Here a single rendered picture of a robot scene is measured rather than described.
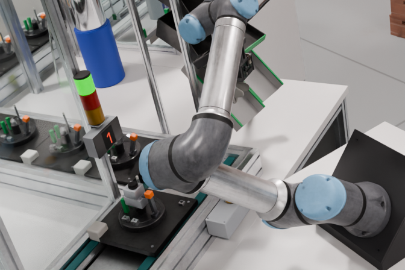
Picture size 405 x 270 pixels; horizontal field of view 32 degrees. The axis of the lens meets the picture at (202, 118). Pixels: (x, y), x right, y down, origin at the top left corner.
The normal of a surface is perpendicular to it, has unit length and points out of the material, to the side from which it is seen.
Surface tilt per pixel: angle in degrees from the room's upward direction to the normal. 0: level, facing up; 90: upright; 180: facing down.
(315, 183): 44
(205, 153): 70
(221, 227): 90
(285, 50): 90
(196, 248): 90
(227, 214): 0
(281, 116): 0
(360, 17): 0
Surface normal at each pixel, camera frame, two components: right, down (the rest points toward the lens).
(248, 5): 0.67, -0.21
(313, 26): -0.19, -0.83
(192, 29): -0.54, 0.54
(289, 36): 0.85, 0.12
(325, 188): -0.65, -0.27
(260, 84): 0.39, -0.44
